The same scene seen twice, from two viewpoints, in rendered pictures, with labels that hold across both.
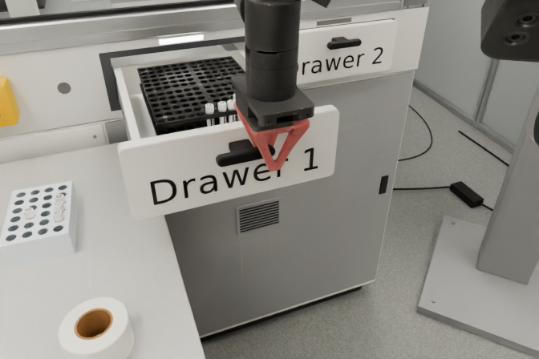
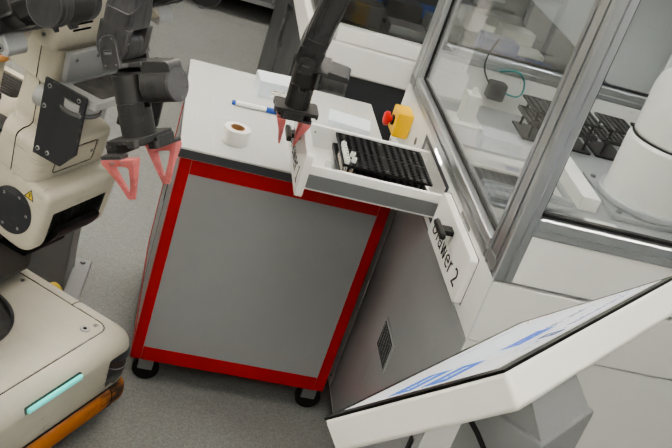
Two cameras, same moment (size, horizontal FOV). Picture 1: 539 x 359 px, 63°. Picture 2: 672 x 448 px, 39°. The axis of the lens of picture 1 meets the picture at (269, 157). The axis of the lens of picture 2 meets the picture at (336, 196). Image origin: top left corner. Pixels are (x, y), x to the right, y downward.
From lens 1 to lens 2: 2.26 m
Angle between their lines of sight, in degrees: 82
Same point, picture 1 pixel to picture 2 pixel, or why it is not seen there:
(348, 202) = not seen: hidden behind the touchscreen
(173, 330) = (230, 153)
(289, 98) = (285, 105)
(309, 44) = (446, 218)
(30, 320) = (257, 134)
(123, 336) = (228, 131)
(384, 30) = (464, 257)
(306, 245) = not seen: hidden behind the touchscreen
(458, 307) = not seen: outside the picture
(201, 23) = (444, 154)
